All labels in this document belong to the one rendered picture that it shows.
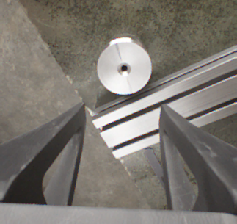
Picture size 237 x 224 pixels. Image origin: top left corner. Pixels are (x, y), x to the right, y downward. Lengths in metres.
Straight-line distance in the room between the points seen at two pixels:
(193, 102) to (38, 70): 1.09
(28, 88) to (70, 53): 1.08
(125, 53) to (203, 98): 0.10
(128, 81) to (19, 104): 1.22
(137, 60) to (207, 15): 0.09
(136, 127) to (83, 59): 0.10
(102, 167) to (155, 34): 1.34
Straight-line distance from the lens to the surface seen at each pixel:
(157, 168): 0.32
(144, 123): 0.24
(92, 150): 1.44
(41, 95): 1.31
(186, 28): 0.25
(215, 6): 0.25
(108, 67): 0.20
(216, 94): 0.25
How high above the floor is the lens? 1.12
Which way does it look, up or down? 64 degrees down
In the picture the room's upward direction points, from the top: 175 degrees counter-clockwise
